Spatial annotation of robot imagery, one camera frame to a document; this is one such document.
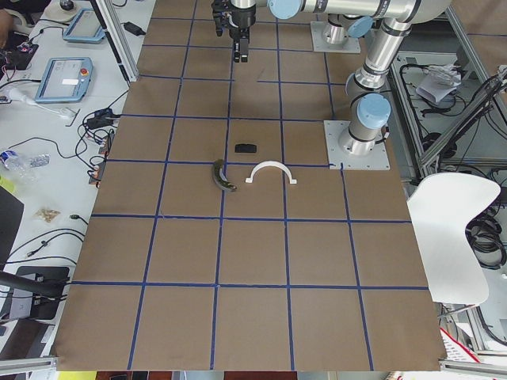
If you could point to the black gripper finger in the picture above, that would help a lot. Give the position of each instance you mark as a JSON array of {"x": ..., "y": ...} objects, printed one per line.
[
  {"x": 244, "y": 50},
  {"x": 237, "y": 51}
]

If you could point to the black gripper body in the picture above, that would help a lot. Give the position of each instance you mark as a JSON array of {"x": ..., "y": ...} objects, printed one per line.
[{"x": 245, "y": 17}]

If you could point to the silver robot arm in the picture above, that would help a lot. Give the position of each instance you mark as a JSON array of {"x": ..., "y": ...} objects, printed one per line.
[
  {"x": 370, "y": 109},
  {"x": 340, "y": 28}
]

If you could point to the black brake pad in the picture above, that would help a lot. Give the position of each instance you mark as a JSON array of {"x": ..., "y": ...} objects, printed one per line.
[{"x": 245, "y": 148}]

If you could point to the green curved brake shoe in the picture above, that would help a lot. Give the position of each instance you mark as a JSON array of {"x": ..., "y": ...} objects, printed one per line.
[{"x": 219, "y": 177}]

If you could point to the blue teach pendant far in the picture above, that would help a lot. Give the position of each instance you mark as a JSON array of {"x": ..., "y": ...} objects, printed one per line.
[{"x": 84, "y": 28}]

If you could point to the blue teach pendant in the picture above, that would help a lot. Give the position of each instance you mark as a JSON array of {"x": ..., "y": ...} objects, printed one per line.
[
  {"x": 65, "y": 80},
  {"x": 84, "y": 28}
]

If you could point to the black power adapter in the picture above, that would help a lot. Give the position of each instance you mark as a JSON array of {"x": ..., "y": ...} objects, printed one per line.
[{"x": 101, "y": 118}]

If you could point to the blue teach pendant near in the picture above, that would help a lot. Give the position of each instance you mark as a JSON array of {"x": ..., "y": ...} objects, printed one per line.
[{"x": 65, "y": 80}]

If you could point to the clear plastic water bottle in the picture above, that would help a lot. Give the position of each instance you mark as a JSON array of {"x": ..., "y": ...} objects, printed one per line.
[{"x": 24, "y": 168}]

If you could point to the white plastic chair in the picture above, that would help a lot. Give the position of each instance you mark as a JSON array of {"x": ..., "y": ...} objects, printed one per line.
[{"x": 440, "y": 209}]

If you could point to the black laptop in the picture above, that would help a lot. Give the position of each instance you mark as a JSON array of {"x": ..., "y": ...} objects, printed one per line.
[{"x": 11, "y": 209}]

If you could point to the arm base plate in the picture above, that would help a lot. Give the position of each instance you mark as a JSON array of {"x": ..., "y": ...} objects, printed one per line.
[
  {"x": 344, "y": 152},
  {"x": 319, "y": 45}
]

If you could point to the white curved plastic bracket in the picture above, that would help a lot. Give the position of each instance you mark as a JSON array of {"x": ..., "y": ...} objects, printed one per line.
[{"x": 271, "y": 166}]

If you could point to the aluminium frame post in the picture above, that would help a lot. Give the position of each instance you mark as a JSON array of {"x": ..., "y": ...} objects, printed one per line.
[{"x": 114, "y": 34}]

